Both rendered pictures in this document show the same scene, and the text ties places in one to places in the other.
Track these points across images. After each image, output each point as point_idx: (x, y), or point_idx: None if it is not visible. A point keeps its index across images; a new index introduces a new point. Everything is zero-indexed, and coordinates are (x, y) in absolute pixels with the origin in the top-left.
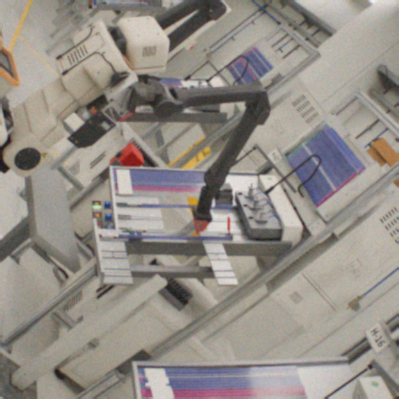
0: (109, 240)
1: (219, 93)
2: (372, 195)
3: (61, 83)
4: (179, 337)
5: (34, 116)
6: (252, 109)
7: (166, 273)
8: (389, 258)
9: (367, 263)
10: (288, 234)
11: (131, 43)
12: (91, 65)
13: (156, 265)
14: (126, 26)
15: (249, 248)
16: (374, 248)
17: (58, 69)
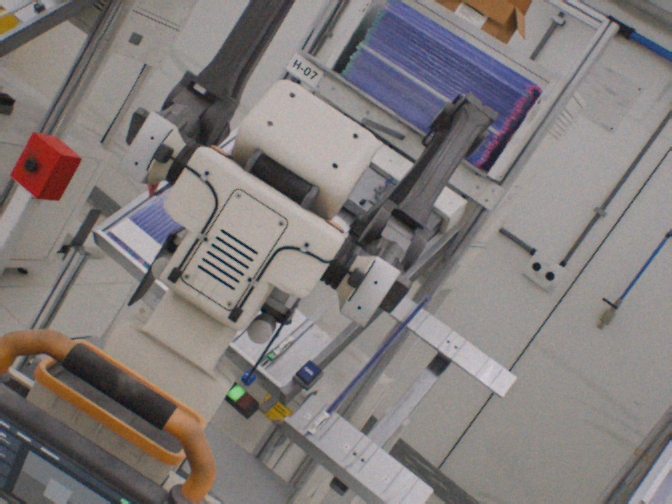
0: (327, 432)
1: (454, 169)
2: (555, 119)
3: (196, 309)
4: (353, 412)
5: (175, 394)
6: (445, 131)
7: (409, 413)
8: (543, 158)
9: (523, 181)
10: (452, 221)
11: (336, 192)
12: (297, 282)
13: (391, 411)
14: (283, 146)
15: (419, 270)
16: (533, 161)
17: (199, 304)
